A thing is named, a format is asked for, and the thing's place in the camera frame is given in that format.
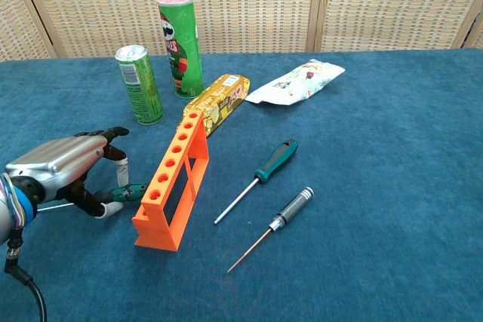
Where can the green chips tube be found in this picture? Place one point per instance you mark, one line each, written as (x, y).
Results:
(185, 54)

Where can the gold snack package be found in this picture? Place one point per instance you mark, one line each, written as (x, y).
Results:
(222, 99)

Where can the green drink can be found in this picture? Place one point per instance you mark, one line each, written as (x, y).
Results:
(143, 88)

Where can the small green black screwdriver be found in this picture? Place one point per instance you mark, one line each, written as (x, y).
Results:
(130, 191)

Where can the white snack bag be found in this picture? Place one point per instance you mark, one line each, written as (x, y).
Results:
(298, 84)

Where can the silver black precision screwdriver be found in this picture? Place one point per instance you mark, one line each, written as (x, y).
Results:
(294, 205)

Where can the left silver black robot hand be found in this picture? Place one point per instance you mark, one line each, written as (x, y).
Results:
(60, 160)

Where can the blue felt table mat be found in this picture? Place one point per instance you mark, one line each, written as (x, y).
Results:
(377, 186)

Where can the orange tool holder rack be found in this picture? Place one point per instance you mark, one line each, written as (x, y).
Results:
(156, 239)

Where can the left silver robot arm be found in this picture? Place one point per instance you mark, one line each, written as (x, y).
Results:
(7, 216)

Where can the woven wooden folding screen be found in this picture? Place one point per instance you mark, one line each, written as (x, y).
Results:
(245, 5)

